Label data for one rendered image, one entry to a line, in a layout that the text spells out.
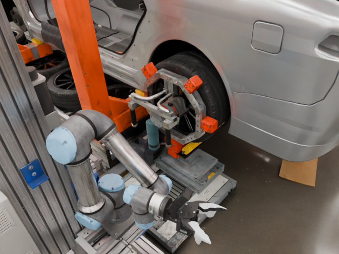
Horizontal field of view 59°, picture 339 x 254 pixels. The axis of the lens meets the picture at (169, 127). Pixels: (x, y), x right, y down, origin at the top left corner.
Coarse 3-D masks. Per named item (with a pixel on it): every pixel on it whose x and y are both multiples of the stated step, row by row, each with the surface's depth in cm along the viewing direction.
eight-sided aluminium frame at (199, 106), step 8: (160, 72) 201; (168, 72) 200; (152, 80) 210; (168, 80) 198; (176, 80) 192; (184, 80) 191; (144, 88) 222; (152, 88) 224; (184, 88) 191; (192, 96) 191; (152, 104) 233; (192, 104) 193; (200, 104) 193; (200, 112) 192; (200, 120) 196; (160, 128) 233; (176, 136) 225; (184, 136) 225; (192, 136) 210; (200, 136) 204
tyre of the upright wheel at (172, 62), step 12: (168, 60) 204; (180, 60) 200; (192, 60) 200; (204, 60) 202; (180, 72) 199; (192, 72) 193; (204, 72) 195; (216, 72) 199; (204, 84) 191; (216, 84) 196; (204, 96) 194; (216, 96) 195; (216, 108) 196; (228, 108) 206; (228, 120) 218; (180, 132) 233
